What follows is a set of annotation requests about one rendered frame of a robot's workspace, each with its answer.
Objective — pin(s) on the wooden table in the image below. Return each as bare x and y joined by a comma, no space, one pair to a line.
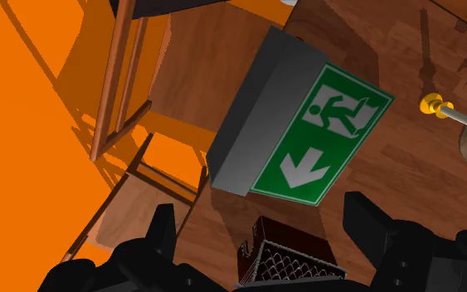
399,174

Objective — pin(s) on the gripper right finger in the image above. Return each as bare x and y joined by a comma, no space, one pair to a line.
403,250

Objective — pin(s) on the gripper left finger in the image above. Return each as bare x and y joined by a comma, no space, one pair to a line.
148,258

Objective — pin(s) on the dark red mesh basket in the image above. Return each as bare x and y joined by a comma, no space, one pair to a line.
285,252

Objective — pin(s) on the green exit sign box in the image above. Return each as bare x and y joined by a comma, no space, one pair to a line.
273,121

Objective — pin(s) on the wooden chair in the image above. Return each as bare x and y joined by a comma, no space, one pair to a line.
136,121

